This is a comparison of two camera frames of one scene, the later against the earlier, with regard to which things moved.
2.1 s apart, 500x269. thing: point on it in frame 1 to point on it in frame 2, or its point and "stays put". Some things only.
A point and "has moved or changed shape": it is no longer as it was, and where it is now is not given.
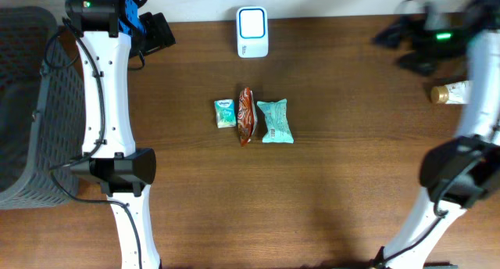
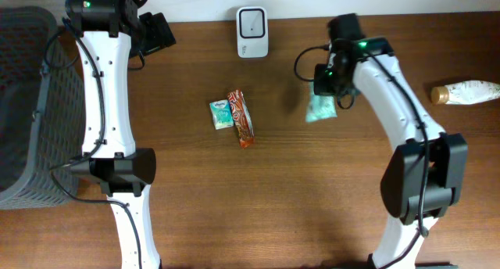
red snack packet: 247,116 has moved or changed shape
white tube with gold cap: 460,92 stays put
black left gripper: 161,34 stays put
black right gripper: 419,28 to 320,87
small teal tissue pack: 226,112 has moved or changed shape
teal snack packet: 278,128 to 319,107
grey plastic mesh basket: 41,111 stays put
